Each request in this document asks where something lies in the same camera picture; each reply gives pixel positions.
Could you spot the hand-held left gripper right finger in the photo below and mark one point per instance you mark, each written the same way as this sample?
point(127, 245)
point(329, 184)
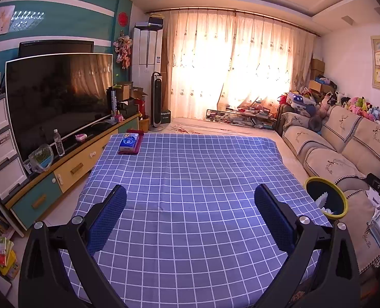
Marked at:
point(273, 218)

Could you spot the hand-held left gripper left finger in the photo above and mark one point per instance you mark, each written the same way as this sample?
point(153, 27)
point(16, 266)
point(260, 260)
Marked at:
point(108, 218)

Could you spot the black bin with yellow rim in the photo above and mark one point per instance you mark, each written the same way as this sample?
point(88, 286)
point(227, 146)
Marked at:
point(321, 187)

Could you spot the beige sofa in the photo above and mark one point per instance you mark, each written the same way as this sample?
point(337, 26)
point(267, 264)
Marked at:
point(353, 147)

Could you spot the green yellow television cabinet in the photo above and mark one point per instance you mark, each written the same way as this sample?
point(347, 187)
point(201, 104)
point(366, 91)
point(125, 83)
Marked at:
point(48, 192)

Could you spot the row of plush toys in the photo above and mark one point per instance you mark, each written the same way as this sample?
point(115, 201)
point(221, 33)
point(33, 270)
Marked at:
point(366, 110)

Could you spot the blue tissue pack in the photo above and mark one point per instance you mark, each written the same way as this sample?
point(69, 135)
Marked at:
point(129, 142)

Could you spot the small pink toy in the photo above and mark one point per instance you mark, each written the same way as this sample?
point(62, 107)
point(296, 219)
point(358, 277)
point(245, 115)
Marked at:
point(80, 137)

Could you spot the red flat box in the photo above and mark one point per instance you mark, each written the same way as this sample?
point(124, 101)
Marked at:
point(141, 138)

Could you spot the clear water bottle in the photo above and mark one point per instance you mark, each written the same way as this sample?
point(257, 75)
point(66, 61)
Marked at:
point(59, 144)

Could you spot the clear plastic bag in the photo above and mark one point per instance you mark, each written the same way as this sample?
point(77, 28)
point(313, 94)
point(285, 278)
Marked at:
point(41, 158)

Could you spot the blue checked tablecloth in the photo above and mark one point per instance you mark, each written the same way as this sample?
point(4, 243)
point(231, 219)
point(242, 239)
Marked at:
point(190, 183)

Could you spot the glass coffee table with books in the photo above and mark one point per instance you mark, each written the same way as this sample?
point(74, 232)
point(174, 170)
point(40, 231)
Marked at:
point(244, 118)

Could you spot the pile of books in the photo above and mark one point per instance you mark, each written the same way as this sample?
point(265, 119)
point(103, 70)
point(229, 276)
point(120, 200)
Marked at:
point(0, 247)

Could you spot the cardboard box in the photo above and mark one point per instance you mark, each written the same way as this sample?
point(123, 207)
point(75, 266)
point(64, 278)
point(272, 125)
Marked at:
point(129, 91)
point(318, 86)
point(317, 69)

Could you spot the star print bag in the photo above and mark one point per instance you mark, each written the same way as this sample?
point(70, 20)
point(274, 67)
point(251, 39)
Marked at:
point(300, 99)

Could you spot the black and white tube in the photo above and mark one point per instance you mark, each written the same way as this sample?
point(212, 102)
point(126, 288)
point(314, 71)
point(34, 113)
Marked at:
point(113, 102)

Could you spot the small black box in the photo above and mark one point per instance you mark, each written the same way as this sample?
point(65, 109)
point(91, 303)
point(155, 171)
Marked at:
point(166, 117)

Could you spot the black tower fan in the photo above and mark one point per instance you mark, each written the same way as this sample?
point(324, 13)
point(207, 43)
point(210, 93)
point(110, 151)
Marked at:
point(157, 102)

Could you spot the large curved television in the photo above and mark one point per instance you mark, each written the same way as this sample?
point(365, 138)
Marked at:
point(55, 102)

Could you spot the white drawer cabinet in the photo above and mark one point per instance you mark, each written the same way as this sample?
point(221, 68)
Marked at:
point(0, 147)

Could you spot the cream embroidered curtain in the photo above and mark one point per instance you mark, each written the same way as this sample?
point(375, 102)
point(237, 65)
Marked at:
point(225, 70)

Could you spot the white standing air conditioner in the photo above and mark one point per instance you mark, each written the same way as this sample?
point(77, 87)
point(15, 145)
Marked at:
point(146, 57)

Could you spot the artificial flower bunch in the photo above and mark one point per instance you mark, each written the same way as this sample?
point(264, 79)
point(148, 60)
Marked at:
point(123, 49)

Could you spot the curtain rod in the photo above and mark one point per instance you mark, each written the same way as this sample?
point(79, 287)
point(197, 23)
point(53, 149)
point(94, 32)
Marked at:
point(225, 12)

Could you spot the red round wall decoration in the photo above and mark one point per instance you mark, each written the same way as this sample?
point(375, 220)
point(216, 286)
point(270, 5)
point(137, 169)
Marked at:
point(123, 18)

